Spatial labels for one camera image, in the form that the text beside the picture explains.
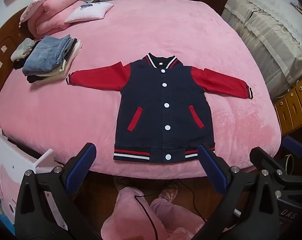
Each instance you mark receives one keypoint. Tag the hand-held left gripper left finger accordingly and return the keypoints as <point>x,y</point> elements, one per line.
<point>82,165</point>

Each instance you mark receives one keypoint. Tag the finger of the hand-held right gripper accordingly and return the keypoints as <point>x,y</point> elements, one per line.
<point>263,156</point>
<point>294,146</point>

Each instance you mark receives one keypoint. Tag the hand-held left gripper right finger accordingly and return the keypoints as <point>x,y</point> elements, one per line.
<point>212,170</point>

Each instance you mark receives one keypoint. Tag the navy and red varsity jacket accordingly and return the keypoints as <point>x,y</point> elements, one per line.
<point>146,92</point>

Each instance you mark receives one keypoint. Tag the wooden drawer cabinet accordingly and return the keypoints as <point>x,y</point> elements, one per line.
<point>294,107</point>

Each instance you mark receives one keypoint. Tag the knitted slipper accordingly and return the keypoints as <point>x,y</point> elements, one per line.
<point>168,191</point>
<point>121,183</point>

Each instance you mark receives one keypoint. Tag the person's pink pants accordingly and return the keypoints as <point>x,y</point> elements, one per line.
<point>131,220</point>

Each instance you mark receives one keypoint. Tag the white and pink box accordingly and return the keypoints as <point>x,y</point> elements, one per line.
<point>6,155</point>

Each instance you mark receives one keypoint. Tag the folded cream garment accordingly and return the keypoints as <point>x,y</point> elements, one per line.
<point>58,73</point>

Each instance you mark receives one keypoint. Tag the folded black garment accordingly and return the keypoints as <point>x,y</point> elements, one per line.
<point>32,78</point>

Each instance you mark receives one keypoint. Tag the sofa with beige cover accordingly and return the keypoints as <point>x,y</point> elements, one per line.
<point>270,35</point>

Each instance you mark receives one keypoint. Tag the folded blue jeans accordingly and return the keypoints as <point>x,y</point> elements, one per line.
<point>46,55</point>

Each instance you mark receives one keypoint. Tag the folded grey cloth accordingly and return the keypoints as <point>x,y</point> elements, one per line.
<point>22,50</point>

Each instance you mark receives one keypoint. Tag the brown wooden headboard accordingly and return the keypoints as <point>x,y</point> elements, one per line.
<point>1,55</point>

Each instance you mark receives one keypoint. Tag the pink bed blanket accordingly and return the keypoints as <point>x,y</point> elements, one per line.
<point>165,30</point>

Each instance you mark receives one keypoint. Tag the white printed pillow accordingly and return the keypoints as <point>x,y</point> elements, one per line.
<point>91,11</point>

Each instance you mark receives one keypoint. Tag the folded pink quilt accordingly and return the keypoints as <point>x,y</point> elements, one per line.
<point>53,10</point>

